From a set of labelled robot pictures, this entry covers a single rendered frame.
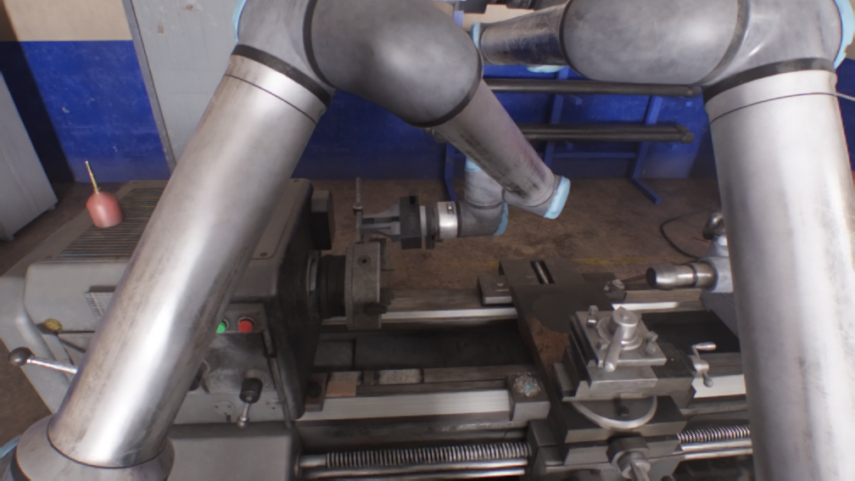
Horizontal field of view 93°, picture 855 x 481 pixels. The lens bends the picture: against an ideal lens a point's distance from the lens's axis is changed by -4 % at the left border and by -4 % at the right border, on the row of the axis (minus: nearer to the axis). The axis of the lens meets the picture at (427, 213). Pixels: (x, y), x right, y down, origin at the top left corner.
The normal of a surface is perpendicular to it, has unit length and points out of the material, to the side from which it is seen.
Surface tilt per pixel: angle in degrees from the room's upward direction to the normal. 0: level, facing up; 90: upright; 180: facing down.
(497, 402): 36
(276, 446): 32
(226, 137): 56
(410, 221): 19
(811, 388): 66
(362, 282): 46
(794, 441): 76
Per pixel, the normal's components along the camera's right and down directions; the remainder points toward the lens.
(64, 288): 0.07, -0.26
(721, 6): -0.05, 0.10
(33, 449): -0.02, -0.80
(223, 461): 0.07, -0.47
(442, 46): 0.49, 0.04
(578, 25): -0.90, 0.07
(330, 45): -0.37, 0.47
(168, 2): 0.07, 0.51
